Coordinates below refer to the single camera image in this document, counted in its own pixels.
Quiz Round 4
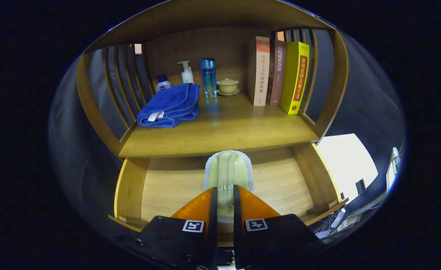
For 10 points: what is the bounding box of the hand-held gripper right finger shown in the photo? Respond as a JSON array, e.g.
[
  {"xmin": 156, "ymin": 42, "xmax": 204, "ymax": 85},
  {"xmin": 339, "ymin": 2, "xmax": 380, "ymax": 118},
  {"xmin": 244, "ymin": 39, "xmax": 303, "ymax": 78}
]
[{"xmin": 233, "ymin": 184, "xmax": 326, "ymax": 270}]

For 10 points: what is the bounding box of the black backdrop cloth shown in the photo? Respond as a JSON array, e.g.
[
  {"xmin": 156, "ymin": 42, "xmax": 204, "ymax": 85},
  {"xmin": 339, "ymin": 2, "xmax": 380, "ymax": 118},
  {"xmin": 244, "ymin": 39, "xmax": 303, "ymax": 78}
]
[{"xmin": 48, "ymin": 30, "xmax": 406, "ymax": 240}]

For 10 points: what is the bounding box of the wooden cabinet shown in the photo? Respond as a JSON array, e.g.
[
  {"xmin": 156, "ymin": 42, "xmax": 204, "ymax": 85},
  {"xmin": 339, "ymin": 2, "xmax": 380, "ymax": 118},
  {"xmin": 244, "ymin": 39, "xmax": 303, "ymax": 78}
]
[{"xmin": 76, "ymin": 0, "xmax": 350, "ymax": 160}]

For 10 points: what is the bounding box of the blue folded towel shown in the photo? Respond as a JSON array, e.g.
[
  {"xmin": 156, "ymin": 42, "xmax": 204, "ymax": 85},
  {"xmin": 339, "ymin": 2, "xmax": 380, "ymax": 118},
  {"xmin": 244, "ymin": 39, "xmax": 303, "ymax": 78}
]
[{"xmin": 137, "ymin": 83, "xmax": 200, "ymax": 128}]

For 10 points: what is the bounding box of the small white device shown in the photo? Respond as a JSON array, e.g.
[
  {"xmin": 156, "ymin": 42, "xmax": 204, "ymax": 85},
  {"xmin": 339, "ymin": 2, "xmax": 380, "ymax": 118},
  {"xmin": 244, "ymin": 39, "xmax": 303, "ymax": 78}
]
[{"xmin": 391, "ymin": 147, "xmax": 401, "ymax": 180}]

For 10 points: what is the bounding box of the small blue white lotion bottle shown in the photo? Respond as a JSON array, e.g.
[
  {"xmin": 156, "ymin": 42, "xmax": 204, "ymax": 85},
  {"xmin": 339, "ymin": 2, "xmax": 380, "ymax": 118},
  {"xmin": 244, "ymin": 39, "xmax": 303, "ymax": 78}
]
[{"xmin": 156, "ymin": 74, "xmax": 172, "ymax": 92}]

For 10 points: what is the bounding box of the wooden countertop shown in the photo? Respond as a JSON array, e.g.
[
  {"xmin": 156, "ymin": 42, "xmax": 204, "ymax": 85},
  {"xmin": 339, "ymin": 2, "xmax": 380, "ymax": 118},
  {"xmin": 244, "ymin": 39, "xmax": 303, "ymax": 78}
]
[{"xmin": 118, "ymin": 88, "xmax": 320, "ymax": 159}]

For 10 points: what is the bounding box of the white side cabinet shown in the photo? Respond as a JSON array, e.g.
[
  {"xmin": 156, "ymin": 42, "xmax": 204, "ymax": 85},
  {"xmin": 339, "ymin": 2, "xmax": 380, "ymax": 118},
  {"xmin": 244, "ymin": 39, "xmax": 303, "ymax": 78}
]
[{"xmin": 316, "ymin": 133, "xmax": 379, "ymax": 205}]

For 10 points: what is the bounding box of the tall clear blue bottle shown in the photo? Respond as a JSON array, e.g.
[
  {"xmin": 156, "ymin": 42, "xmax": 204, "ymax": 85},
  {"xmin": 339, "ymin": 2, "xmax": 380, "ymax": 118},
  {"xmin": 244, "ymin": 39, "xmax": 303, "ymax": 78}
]
[{"xmin": 200, "ymin": 58, "xmax": 218, "ymax": 98}]

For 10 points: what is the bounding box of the wooden drawer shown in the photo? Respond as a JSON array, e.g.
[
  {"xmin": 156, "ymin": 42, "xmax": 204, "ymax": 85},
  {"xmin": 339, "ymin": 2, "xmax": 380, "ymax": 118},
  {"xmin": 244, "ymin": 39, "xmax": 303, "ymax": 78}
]
[{"xmin": 108, "ymin": 142, "xmax": 349, "ymax": 248}]

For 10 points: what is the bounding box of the white pump bottle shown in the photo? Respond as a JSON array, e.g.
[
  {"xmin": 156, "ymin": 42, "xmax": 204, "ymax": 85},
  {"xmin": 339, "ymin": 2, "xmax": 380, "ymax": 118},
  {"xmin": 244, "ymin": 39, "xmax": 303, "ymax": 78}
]
[{"xmin": 178, "ymin": 60, "xmax": 194, "ymax": 84}]

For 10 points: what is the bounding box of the white and orange book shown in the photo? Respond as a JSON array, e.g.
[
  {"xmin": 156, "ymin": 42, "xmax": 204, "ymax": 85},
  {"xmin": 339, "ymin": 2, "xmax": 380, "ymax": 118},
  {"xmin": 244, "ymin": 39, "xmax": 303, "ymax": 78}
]
[{"xmin": 248, "ymin": 36, "xmax": 271, "ymax": 107}]

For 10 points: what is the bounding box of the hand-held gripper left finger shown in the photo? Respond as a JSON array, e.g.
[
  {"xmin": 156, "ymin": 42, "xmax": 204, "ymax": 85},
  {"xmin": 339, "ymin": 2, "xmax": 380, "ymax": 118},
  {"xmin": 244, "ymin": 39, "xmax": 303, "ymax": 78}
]
[{"xmin": 136, "ymin": 187, "xmax": 219, "ymax": 270}]

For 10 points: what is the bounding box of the beige lidded teacup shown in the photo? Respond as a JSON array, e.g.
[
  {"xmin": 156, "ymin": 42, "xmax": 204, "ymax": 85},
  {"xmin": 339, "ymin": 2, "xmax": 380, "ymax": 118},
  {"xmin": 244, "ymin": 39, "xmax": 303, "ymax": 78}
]
[{"xmin": 217, "ymin": 78, "xmax": 240, "ymax": 97}]

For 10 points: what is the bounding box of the yellow book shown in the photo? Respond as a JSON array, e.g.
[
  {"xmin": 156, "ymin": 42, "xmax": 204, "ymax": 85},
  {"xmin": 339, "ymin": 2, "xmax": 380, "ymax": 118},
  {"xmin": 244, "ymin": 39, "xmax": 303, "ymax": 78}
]
[{"xmin": 280, "ymin": 41, "xmax": 311, "ymax": 115}]

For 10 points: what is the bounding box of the pale green scrub brush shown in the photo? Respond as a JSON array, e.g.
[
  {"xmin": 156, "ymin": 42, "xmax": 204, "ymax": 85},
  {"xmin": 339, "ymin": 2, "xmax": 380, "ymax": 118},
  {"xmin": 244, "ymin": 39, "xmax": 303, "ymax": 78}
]
[{"xmin": 204, "ymin": 150, "xmax": 254, "ymax": 224}]

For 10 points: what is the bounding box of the brown book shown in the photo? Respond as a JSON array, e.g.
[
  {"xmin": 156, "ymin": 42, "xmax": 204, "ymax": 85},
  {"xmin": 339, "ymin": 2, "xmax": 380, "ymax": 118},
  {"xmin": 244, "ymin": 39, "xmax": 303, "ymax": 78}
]
[{"xmin": 267, "ymin": 39, "xmax": 287, "ymax": 106}]

